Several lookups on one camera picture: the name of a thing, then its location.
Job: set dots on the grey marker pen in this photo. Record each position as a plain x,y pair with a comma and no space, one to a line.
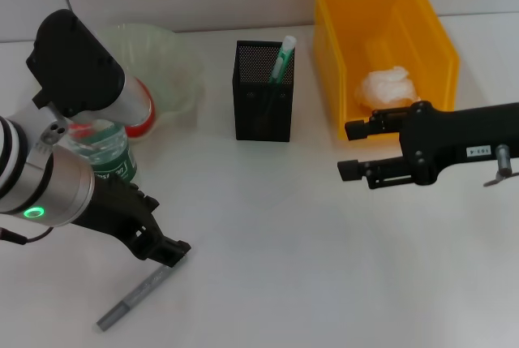
138,293

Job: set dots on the black mesh pen holder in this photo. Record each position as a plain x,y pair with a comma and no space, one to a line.
263,117

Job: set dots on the yellow plastic bin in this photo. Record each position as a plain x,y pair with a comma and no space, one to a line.
365,19

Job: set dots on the white paper ball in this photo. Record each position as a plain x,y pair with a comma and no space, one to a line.
385,90

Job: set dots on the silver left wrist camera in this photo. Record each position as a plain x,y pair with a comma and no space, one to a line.
81,72

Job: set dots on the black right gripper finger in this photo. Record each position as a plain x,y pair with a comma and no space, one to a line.
357,129
350,169

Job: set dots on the green glass fruit plate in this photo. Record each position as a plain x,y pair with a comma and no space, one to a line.
170,64

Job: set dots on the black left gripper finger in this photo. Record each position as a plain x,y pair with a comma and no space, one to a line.
170,248
148,200

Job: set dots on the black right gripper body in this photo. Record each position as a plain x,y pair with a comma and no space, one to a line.
458,137

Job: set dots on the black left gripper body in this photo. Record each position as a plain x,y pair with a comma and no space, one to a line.
117,210

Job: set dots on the clear plastic water bottle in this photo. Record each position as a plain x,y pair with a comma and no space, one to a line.
109,149

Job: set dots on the green utility knife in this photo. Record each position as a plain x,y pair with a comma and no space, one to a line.
284,58

